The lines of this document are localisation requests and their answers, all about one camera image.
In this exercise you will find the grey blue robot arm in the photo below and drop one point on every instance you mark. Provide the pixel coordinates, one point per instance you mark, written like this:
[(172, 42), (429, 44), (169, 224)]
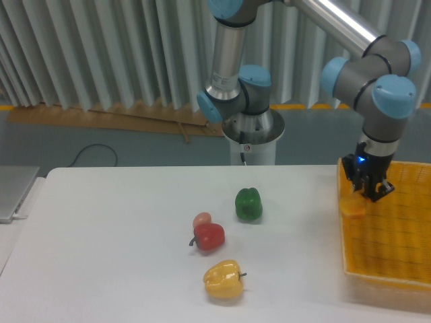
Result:
[(365, 70)]

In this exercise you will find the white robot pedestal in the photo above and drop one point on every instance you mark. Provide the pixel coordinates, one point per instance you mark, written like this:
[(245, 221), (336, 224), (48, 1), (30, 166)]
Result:
[(253, 138)]

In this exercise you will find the brown cardboard sheet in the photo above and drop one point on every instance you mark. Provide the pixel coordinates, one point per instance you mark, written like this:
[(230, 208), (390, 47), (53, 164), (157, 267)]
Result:
[(142, 118)]

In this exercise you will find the red bell pepper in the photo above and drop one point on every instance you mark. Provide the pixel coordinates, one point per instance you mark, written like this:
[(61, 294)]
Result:
[(208, 236)]

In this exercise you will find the yellow bell pepper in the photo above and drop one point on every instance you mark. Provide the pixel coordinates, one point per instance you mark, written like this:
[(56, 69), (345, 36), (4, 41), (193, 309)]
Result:
[(224, 280)]

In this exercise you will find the silver laptop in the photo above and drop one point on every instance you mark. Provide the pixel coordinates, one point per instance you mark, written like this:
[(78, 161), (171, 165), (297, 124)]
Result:
[(16, 182)]

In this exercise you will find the green bell pepper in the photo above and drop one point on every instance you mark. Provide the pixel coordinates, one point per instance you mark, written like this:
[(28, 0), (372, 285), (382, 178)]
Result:
[(248, 204)]

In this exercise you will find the brown egg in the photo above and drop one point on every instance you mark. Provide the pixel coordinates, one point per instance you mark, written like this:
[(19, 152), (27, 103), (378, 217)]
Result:
[(202, 218)]

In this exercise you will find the long orange bread loaf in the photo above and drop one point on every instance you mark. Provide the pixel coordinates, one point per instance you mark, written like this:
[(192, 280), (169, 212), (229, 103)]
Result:
[(353, 205)]

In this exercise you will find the yellow woven basket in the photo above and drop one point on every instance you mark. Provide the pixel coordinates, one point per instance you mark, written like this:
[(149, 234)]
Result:
[(390, 245)]

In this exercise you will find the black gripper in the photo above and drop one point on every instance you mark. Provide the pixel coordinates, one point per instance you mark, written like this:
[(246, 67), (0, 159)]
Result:
[(368, 173)]

